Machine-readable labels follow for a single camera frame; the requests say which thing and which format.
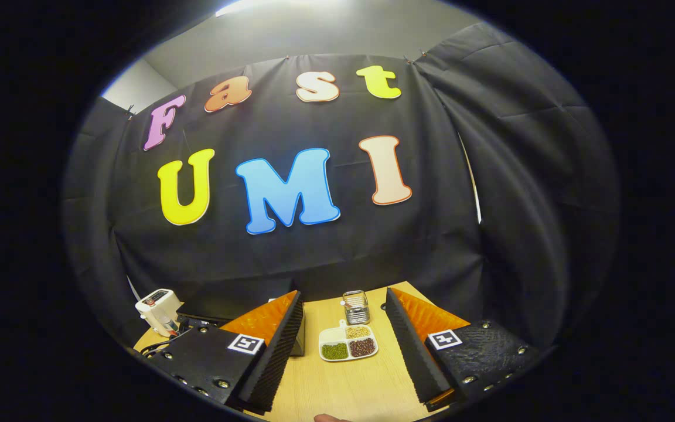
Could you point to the white kitchen appliance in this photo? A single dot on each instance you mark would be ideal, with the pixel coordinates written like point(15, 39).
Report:
point(159, 305)

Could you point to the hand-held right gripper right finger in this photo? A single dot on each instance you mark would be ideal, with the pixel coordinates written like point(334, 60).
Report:
point(413, 357)

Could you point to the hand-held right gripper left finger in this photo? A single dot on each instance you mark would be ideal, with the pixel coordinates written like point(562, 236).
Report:
point(273, 363)

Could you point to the black backdrop cloth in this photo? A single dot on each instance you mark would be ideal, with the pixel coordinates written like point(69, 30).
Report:
point(337, 246)

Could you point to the white divided tray with beans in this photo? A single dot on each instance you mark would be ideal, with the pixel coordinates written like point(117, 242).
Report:
point(348, 343)

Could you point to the black electric oven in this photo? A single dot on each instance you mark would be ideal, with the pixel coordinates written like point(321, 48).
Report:
point(297, 343)

